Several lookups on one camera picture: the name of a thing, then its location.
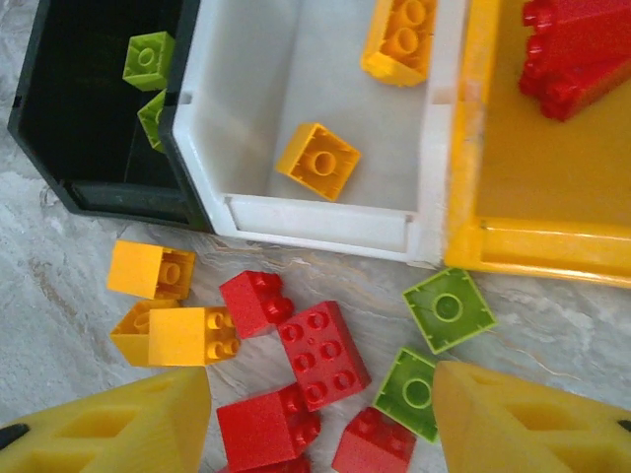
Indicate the small yellow lego brick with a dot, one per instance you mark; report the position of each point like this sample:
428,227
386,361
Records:
143,268
129,340
182,337
318,162

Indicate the long yellow lego brick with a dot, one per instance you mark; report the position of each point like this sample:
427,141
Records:
401,39

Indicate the white plastic bin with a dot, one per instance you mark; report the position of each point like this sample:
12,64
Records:
246,98

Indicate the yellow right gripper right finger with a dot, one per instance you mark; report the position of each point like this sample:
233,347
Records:
522,428

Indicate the red six-stud lego brick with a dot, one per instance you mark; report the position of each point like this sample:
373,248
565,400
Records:
325,357

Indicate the small green lego brick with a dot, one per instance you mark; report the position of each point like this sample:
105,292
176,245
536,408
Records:
148,61
448,310
406,394
154,118

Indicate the black plastic bin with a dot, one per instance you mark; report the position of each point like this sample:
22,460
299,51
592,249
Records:
74,123

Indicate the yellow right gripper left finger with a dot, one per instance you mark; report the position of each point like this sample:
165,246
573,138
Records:
113,433

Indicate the yellow plastic bin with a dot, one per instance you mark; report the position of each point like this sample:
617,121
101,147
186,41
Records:
542,172

